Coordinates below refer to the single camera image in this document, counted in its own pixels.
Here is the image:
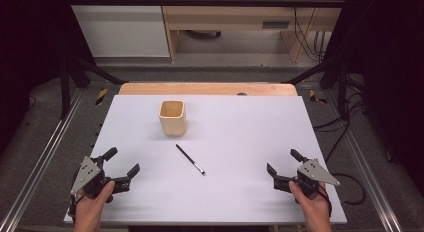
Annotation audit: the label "square wooden pen holder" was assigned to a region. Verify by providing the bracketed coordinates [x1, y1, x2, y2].
[158, 99, 187, 137]

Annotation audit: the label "thin black pen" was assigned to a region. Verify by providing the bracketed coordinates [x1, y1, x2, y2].
[175, 143, 207, 176]

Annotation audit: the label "person's right hand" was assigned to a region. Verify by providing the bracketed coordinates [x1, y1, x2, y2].
[288, 180, 332, 217]

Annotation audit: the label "black frame stand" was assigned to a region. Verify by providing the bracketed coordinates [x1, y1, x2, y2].
[59, 53, 128, 120]
[281, 56, 352, 122]

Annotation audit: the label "hanging black cables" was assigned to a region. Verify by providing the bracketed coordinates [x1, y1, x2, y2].
[289, 0, 332, 63]

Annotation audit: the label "black horizontal frame bar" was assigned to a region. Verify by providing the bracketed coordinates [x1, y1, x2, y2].
[65, 0, 348, 9]

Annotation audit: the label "person's left hand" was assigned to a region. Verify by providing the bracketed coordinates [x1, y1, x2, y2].
[74, 180, 116, 217]

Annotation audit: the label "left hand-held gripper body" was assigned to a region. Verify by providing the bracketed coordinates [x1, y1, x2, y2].
[70, 155, 132, 204]

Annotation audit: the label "wooden table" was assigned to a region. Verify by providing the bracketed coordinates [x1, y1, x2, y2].
[118, 82, 299, 97]

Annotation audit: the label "black floor cable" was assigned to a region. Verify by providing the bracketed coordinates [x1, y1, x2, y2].
[312, 91, 368, 206]

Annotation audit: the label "white cabinet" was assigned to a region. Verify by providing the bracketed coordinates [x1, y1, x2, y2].
[65, 0, 171, 59]

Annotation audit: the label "aluminium floor rail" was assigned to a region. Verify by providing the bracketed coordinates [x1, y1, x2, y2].
[0, 88, 85, 232]
[323, 89, 405, 232]

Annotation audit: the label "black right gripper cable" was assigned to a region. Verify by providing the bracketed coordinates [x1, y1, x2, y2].
[318, 182, 333, 218]

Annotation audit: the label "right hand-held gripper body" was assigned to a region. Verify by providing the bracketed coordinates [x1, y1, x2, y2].
[273, 158, 342, 198]

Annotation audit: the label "light wooden desk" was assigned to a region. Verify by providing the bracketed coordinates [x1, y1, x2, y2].
[159, 0, 348, 64]

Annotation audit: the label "yellow black tape marker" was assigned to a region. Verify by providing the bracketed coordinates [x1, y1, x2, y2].
[308, 89, 328, 105]
[95, 88, 110, 107]

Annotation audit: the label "grey desk label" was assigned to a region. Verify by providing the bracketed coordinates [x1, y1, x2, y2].
[261, 20, 291, 29]

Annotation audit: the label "white board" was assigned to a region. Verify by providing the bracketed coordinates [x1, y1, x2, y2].
[63, 94, 348, 226]

